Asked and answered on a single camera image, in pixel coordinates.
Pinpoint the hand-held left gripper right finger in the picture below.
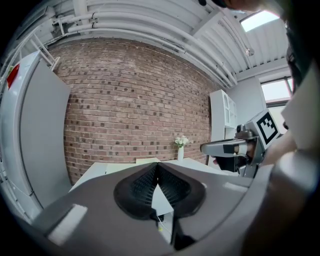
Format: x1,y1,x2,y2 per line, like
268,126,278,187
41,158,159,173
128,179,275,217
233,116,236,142
157,161,253,251

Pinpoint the person's right forearm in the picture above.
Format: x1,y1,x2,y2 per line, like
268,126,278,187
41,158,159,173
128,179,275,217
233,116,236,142
261,129,301,167

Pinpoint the grey refrigerator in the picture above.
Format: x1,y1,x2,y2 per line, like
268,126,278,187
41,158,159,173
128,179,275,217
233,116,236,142
0,49,73,220

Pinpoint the white ceiling pipes bundle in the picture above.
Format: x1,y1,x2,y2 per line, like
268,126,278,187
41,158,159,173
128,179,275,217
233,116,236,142
51,9,239,88

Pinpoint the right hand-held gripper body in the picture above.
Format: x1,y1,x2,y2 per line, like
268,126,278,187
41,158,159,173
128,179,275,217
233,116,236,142
234,108,284,179

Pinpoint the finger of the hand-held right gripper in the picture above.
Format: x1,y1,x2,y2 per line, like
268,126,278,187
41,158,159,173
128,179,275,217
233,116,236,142
199,138,248,158
214,155,240,173

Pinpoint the white shelf unit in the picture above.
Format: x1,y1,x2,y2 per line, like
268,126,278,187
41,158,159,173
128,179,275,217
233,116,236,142
30,31,61,74

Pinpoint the ceiling light panel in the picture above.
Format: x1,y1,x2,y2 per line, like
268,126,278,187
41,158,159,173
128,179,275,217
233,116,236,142
239,9,281,33

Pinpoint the white flower bouquet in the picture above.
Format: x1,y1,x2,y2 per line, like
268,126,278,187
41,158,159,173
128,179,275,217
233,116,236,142
174,135,194,149

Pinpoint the person's dark green shirt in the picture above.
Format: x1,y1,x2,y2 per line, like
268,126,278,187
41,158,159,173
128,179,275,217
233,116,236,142
283,0,320,88

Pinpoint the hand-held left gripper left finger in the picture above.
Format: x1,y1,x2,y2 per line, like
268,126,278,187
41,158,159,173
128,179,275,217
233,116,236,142
33,161,174,256

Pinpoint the white cabinet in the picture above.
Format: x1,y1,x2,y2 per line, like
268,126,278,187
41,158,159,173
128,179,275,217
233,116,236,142
209,89,239,151

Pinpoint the window with dark frame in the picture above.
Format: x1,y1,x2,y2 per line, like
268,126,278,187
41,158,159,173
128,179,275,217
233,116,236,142
259,76,295,108

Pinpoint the red box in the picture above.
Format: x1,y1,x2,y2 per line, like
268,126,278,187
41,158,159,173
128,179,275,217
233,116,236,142
6,63,21,90

